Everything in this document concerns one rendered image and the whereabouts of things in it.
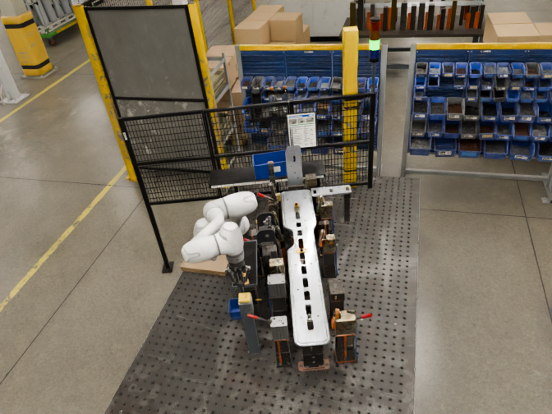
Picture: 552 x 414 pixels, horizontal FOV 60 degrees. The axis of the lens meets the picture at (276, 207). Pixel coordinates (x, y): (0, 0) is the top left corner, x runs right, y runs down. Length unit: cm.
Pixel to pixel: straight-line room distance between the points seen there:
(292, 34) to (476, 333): 497
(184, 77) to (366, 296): 293
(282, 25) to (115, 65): 290
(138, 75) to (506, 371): 420
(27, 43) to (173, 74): 533
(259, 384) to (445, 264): 225
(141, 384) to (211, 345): 44
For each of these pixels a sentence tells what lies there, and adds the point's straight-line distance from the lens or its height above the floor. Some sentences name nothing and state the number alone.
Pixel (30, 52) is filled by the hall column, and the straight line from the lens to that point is 1007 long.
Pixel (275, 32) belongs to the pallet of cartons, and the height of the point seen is 87.
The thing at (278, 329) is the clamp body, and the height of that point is 103.
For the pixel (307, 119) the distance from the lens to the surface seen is 363.
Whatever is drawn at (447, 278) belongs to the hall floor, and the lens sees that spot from 432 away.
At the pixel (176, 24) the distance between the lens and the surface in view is 481.
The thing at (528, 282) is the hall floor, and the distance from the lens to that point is 447.
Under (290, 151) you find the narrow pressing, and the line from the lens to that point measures 343.
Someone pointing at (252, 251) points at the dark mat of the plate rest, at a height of 116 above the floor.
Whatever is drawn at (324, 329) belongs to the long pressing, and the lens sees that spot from 259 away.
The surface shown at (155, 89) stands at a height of 115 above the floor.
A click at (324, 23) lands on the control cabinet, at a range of 949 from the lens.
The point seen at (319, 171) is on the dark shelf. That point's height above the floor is 103.
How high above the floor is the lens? 304
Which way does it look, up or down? 37 degrees down
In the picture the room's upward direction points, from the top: 7 degrees counter-clockwise
